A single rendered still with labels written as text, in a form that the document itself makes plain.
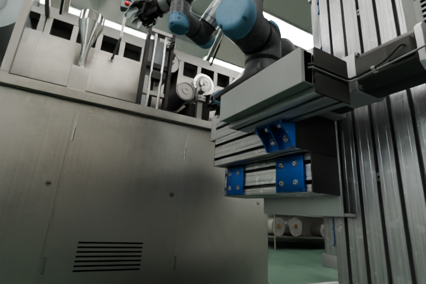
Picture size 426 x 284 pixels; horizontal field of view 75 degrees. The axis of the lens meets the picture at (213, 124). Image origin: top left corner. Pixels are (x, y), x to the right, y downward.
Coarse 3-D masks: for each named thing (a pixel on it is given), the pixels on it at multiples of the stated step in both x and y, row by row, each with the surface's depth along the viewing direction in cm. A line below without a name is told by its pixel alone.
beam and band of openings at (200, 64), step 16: (64, 16) 181; (48, 32) 174; (64, 32) 186; (112, 32) 195; (96, 48) 186; (112, 48) 199; (128, 48) 205; (192, 64) 222; (208, 64) 229; (224, 80) 243
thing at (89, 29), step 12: (84, 24) 158; (96, 24) 161; (84, 36) 158; (96, 36) 163; (84, 48) 158; (84, 60) 156; (72, 72) 149; (84, 72) 152; (72, 84) 148; (84, 84) 151
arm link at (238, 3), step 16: (224, 0) 78; (240, 0) 74; (256, 0) 77; (224, 16) 77; (240, 16) 73; (256, 16) 75; (224, 32) 78; (240, 32) 76; (256, 32) 78; (240, 48) 85; (256, 48) 83
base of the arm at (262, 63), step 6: (264, 54) 84; (246, 60) 88; (252, 60) 85; (258, 60) 84; (264, 60) 83; (270, 60) 83; (276, 60) 84; (246, 66) 87; (252, 66) 83; (258, 66) 83; (264, 66) 82; (246, 72) 84
